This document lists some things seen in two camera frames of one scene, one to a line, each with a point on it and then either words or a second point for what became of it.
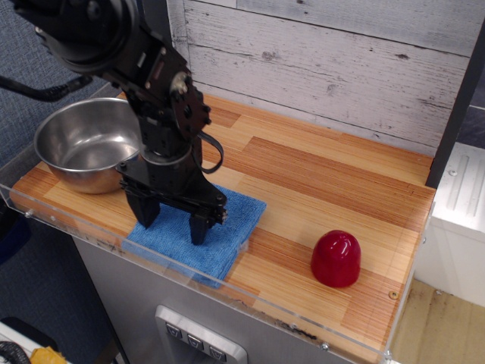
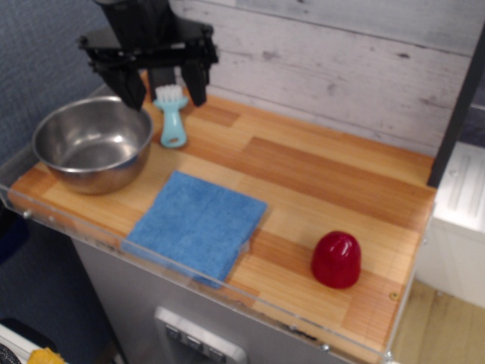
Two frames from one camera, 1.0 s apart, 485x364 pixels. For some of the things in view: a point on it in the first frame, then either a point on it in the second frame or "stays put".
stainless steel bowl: [82, 142] stays put
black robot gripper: [170, 175] → [143, 33]
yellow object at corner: [47, 355] stays put
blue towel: [167, 243] stays put
